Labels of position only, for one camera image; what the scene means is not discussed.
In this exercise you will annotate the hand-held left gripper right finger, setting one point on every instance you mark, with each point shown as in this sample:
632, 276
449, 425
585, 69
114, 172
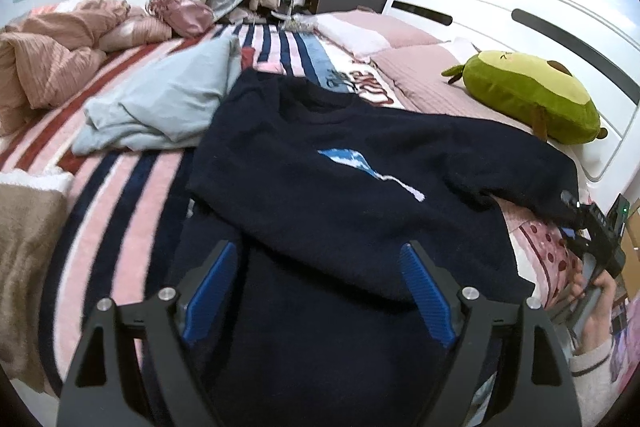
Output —
429, 299

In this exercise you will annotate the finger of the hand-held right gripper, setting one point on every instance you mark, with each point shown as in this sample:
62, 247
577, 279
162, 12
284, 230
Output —
571, 203
574, 241

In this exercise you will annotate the green avocado plush toy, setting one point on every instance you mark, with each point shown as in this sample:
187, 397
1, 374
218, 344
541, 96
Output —
530, 97

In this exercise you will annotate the light blue garment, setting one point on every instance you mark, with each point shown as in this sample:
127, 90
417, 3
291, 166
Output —
165, 107

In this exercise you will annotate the striped pink navy blanket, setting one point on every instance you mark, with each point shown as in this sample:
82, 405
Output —
120, 207

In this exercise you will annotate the pink dotted pajama cloth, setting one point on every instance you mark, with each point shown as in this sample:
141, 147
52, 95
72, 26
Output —
542, 252

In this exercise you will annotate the navy blue sweater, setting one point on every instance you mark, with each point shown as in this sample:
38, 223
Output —
325, 207

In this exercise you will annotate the person's right hand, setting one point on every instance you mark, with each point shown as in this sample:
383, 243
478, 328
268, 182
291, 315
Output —
597, 307

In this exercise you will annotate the mauve pink handbag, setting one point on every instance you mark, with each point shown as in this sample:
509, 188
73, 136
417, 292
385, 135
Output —
180, 14

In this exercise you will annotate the beige fleece blanket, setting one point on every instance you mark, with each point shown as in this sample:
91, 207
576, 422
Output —
25, 267

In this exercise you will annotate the small pink pillow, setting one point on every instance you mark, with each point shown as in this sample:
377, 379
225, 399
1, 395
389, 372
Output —
370, 32

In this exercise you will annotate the white bed headboard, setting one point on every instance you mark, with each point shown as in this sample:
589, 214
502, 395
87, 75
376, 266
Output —
525, 17

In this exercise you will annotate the large pink pillow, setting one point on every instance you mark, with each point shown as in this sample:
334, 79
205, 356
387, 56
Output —
425, 77

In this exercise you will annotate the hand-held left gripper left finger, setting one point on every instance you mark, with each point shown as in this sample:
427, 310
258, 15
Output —
210, 297

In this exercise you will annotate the pink ribbed duvet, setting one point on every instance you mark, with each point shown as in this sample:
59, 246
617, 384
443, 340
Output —
55, 52

